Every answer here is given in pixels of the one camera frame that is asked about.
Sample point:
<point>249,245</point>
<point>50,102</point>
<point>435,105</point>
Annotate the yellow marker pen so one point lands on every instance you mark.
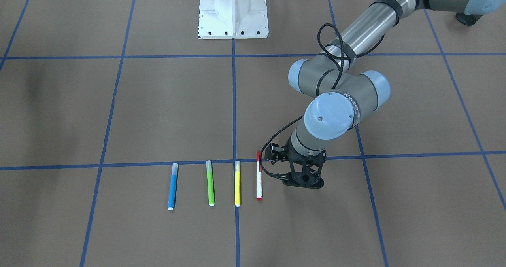
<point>237,183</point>

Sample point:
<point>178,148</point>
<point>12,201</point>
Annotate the blue marker pen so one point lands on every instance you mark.
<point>173,187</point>

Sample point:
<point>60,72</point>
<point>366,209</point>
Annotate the red and white marker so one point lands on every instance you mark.
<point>258,177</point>

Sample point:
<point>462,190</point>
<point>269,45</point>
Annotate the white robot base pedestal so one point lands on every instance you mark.
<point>233,19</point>

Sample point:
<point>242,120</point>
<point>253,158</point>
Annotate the brown table mat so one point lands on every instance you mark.
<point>100,97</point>

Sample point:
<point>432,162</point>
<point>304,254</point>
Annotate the black mesh pen cup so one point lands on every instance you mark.
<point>467,19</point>

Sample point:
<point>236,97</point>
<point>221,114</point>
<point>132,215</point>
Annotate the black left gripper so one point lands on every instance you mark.
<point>275,151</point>

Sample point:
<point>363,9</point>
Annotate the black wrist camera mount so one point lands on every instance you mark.
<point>305,172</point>

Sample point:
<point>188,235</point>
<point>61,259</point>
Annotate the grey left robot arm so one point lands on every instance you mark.
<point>340,100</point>

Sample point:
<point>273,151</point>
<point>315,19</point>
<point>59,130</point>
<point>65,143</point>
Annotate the green marker pen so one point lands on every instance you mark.
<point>210,183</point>

